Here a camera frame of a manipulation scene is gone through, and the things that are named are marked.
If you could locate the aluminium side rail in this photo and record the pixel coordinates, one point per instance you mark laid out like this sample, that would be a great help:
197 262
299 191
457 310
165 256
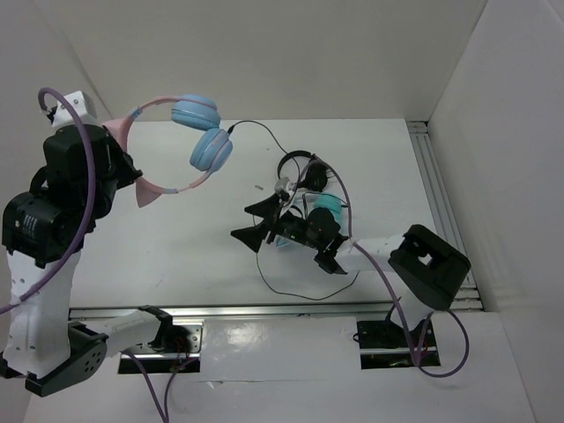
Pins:
468 297

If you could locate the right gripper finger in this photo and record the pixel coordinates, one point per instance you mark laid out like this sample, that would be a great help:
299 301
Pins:
254 236
268 209

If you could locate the aluminium front rail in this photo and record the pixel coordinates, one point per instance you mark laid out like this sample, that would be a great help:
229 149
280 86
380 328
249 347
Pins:
316 309

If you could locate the black on-ear headphones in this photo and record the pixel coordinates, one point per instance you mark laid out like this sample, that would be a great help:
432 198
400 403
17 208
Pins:
317 175

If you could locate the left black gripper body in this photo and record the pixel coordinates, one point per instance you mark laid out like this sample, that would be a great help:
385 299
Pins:
122 173

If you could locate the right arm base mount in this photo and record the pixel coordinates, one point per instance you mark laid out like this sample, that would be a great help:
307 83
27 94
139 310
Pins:
383 345

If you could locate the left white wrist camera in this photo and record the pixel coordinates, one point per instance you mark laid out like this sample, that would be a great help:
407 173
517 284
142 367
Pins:
81 103

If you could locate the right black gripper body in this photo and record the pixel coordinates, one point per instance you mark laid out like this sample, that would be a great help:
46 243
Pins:
293 227

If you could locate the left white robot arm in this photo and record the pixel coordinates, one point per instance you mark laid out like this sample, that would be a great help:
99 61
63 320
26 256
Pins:
43 231

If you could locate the teal white cat-ear headphones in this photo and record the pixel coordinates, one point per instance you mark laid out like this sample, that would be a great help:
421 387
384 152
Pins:
307 204

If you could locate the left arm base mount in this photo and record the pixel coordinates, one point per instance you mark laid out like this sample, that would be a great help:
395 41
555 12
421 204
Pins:
174 346

